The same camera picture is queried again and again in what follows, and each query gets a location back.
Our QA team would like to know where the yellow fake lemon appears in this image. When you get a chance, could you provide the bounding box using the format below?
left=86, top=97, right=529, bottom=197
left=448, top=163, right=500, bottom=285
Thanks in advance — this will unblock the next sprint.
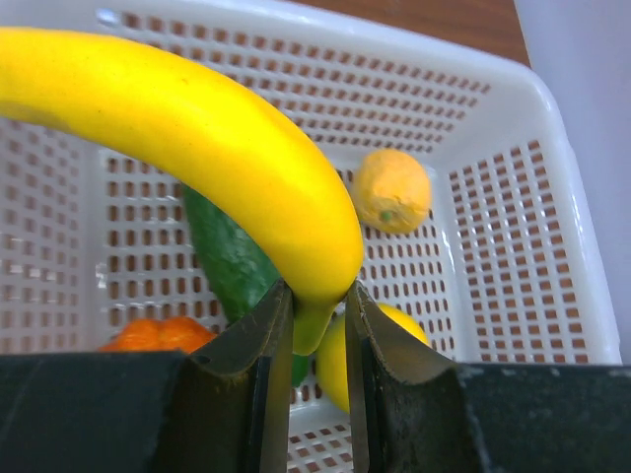
left=315, top=303, right=433, bottom=415

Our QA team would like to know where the yellow fake walnut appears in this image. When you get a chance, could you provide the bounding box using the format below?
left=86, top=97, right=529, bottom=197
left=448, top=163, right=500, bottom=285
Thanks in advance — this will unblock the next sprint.
left=350, top=149, right=432, bottom=235

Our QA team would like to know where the green fake cucumber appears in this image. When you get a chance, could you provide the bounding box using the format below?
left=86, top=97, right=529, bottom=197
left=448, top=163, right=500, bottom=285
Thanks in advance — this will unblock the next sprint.
left=181, top=185, right=312, bottom=388

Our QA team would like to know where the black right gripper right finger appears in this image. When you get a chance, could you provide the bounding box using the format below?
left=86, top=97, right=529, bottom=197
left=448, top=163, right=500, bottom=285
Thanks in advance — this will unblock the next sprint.
left=345, top=283, right=630, bottom=472

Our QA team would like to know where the white perforated plastic basket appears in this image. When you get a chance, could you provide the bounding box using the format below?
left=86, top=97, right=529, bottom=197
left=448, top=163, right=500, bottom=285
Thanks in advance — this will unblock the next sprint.
left=1, top=1, right=623, bottom=472

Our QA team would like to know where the orange fake fruit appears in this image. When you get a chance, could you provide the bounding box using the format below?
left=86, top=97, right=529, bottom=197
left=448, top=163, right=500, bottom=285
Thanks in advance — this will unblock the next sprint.
left=99, top=316, right=216, bottom=354

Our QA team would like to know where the yellow fake banana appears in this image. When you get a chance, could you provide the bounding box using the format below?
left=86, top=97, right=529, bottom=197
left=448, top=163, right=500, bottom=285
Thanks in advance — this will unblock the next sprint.
left=1, top=27, right=364, bottom=355

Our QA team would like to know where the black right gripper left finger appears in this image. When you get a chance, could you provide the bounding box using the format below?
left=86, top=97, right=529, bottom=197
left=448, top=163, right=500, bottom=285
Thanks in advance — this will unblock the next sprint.
left=1, top=282, right=293, bottom=472

